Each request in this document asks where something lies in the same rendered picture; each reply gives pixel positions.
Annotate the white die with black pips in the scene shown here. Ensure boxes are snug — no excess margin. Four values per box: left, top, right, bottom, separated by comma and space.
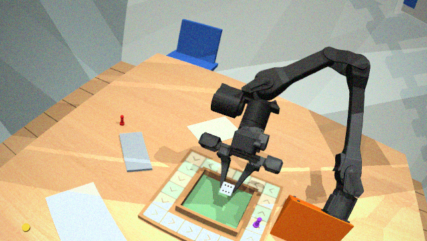
220, 182, 235, 196

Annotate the purple pawn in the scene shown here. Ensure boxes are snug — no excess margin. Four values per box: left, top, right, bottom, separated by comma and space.
253, 217, 262, 228

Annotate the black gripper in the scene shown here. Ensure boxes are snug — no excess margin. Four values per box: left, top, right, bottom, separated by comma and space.
198, 119, 283, 193

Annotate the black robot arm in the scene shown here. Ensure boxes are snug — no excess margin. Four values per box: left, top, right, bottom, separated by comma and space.
211, 47, 370, 223

